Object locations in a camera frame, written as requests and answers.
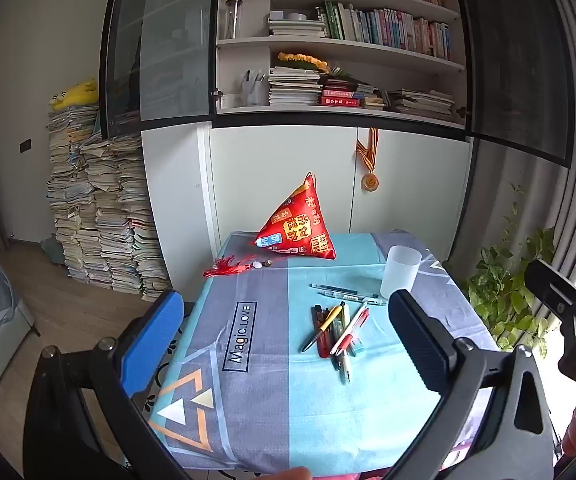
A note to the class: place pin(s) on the tall pile of stacked papers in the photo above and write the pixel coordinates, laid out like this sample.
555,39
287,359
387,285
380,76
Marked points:
108,220

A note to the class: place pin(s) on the yellow black pen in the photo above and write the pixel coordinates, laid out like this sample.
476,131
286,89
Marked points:
335,312

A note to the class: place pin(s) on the white pen holder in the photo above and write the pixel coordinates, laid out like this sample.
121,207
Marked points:
254,92

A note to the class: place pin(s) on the yellow flower garland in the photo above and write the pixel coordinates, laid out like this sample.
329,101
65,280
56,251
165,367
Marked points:
303,60

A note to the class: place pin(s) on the white pen with beige grip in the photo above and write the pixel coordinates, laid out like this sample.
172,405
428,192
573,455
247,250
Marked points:
346,367

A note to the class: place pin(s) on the stack of white books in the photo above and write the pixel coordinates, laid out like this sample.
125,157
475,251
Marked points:
295,28

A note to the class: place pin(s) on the yellow plush toy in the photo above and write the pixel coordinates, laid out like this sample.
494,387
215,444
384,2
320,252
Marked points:
80,92

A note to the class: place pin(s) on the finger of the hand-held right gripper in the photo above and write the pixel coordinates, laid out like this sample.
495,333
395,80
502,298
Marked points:
547,285

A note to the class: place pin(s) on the clear pen with green clip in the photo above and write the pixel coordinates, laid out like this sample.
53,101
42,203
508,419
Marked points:
357,299

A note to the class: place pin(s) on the stack of red books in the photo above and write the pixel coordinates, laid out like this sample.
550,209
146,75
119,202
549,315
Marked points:
338,96

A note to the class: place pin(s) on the capped clear blue pen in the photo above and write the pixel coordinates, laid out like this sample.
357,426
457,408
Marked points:
333,288

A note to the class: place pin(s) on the stack of thin booklets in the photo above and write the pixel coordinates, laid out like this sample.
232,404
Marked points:
293,87

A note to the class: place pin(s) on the glass cabinet door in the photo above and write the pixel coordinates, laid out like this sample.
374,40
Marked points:
168,35
512,60

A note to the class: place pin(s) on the white bookcase cabinet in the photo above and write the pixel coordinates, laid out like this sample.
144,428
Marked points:
278,170

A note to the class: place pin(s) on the printed teal grey tablecloth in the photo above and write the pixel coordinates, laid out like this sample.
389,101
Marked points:
248,410

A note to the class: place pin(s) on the red pyramid pillow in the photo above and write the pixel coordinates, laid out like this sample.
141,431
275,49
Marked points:
293,225

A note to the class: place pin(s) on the frosted plastic cup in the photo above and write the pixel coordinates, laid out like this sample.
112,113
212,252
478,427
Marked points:
400,270

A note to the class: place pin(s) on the gold medal with striped ribbon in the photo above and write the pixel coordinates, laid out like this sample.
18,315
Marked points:
370,181

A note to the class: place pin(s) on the black wall switch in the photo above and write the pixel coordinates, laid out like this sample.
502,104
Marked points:
25,146

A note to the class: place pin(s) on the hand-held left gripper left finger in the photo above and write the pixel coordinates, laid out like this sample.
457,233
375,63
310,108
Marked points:
150,340

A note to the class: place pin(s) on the red white pen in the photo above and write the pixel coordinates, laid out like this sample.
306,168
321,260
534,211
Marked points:
360,317

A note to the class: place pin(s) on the clear glass jar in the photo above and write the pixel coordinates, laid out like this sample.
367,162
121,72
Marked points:
233,20

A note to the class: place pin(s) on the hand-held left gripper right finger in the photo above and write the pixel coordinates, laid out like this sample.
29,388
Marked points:
417,340

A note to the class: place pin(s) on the grey tape roll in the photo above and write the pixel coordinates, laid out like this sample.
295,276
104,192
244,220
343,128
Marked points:
295,15

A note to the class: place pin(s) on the red tassel charm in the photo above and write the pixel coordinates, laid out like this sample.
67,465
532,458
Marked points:
223,266

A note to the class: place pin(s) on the pile of worn booklets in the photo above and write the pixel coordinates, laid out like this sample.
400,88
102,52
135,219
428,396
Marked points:
420,105

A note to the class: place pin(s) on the green leafy plant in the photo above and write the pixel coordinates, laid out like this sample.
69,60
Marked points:
502,285

